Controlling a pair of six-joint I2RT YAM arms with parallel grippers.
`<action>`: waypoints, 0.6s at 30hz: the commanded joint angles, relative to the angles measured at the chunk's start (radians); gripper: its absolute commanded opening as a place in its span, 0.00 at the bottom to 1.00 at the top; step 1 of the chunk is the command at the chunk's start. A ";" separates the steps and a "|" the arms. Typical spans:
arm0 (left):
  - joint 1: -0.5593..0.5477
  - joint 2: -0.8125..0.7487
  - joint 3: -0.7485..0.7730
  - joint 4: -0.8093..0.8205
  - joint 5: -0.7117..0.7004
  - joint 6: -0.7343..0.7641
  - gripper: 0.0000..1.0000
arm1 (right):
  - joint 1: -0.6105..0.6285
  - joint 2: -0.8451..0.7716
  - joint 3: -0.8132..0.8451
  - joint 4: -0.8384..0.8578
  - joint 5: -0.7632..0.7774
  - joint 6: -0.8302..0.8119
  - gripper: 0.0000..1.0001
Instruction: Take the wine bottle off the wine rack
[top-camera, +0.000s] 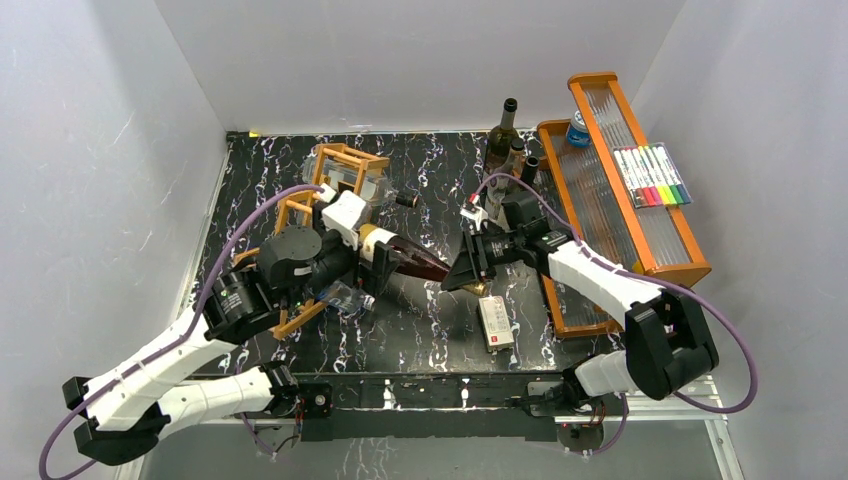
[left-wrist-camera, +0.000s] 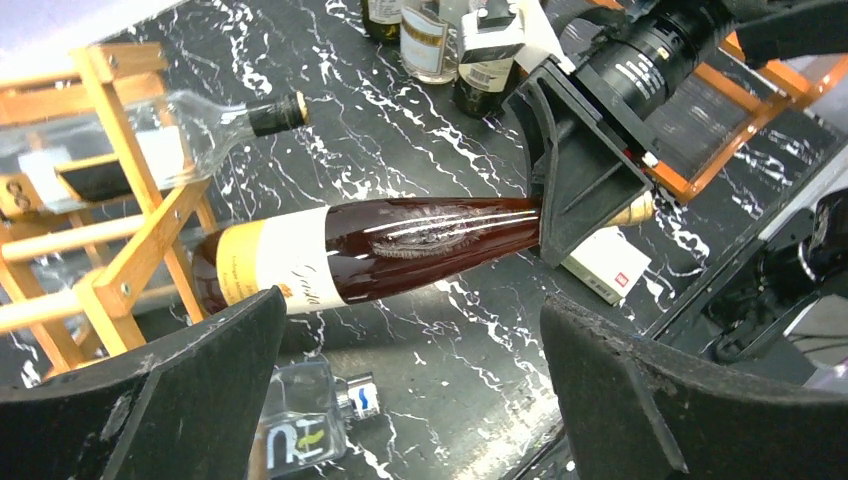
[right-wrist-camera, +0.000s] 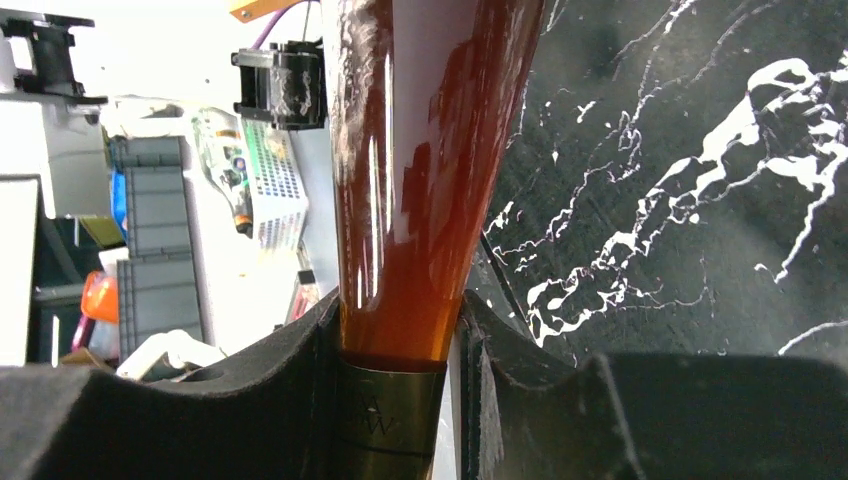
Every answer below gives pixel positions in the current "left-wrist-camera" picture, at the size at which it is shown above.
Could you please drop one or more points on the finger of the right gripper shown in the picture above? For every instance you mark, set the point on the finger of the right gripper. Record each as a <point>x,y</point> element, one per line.
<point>582,145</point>

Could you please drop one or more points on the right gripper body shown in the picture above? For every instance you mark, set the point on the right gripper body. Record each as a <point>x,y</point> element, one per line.
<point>650,48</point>

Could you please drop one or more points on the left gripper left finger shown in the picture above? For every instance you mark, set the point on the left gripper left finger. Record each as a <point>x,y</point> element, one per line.
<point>184,406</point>

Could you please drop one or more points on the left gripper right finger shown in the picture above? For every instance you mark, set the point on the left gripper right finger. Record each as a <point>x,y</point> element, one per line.
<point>634,408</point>

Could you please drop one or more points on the clear square blue-label bottle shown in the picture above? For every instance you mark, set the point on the clear square blue-label bottle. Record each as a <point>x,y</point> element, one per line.
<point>305,417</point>

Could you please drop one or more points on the dark green black-cap wine bottle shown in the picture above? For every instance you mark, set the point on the dark green black-cap wine bottle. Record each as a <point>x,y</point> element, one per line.
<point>490,34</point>

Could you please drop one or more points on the brown gold-cap wine bottle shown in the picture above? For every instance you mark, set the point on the brown gold-cap wine bottle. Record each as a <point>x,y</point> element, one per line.
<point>334,256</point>

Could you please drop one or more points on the clear labelled liquor bottle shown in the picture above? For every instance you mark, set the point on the clear labelled liquor bottle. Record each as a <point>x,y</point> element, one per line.
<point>428,35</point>

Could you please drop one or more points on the dark green silver-cap wine bottle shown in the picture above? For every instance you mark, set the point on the dark green silver-cap wine bottle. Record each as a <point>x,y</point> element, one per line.
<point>382,19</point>

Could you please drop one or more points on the clear black-cap bottle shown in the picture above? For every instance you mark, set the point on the clear black-cap bottle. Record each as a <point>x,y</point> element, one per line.
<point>152,146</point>

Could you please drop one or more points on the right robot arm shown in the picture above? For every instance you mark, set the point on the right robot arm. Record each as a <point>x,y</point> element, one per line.
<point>543,41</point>

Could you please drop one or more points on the wooden wine rack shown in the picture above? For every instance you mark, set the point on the wooden wine rack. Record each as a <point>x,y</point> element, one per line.
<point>77,256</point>

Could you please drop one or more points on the white rectangular box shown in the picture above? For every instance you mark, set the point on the white rectangular box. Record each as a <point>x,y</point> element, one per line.
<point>608,264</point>

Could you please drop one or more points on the orange tiered shelf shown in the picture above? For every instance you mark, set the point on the orange tiered shelf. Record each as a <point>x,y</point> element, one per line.
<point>742,119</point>

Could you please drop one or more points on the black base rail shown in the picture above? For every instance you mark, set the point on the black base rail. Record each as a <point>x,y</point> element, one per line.
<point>736,313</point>

